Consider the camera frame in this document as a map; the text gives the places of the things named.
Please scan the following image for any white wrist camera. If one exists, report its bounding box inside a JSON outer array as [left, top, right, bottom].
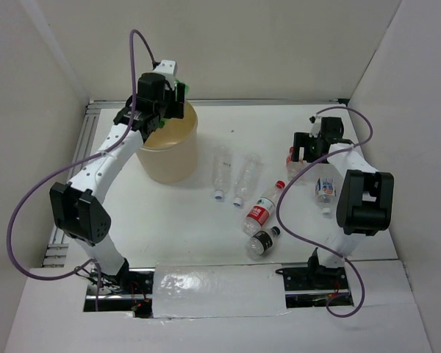
[[309, 115, 321, 138], [153, 60, 177, 89]]

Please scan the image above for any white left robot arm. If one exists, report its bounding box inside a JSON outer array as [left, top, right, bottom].
[[49, 72, 186, 293]]

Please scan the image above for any beige round plastic bin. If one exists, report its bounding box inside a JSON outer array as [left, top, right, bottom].
[[136, 102, 198, 184]]

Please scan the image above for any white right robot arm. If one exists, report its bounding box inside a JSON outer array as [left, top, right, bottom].
[[291, 115, 394, 288]]

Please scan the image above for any aluminium frame rail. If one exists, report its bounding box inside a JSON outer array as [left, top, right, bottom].
[[43, 97, 350, 267]]

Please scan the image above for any blue-orange label white-cap bottle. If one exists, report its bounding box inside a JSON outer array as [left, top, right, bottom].
[[315, 176, 337, 218]]

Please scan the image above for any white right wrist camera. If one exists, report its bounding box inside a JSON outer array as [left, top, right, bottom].
[[309, 115, 321, 138]]

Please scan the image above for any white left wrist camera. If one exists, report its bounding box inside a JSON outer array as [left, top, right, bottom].
[[153, 60, 177, 89]]

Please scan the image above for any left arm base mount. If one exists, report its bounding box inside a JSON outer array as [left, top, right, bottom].
[[78, 263, 154, 318]]

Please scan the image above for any green plastic bottle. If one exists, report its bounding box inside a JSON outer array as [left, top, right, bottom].
[[158, 79, 189, 128]]

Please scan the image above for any clear bottle blue cap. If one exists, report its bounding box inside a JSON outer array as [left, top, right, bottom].
[[212, 146, 232, 201]]

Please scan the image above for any large red-label water bottle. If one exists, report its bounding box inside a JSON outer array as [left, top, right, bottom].
[[242, 180, 285, 236]]

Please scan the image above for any clear bottle white-blue cap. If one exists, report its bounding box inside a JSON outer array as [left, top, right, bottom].
[[233, 154, 262, 208]]

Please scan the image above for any white taped cover sheet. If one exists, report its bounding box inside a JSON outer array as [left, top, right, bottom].
[[152, 265, 288, 318]]

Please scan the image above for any black-label black-cap bottle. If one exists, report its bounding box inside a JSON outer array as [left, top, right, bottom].
[[245, 227, 281, 260]]

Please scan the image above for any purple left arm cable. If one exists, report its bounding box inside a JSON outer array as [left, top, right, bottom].
[[6, 29, 159, 313]]

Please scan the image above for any small red-label red-cap bottle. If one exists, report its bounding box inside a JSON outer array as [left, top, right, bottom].
[[286, 146, 308, 181]]

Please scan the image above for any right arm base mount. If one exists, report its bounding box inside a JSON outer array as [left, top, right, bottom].
[[275, 249, 354, 308]]

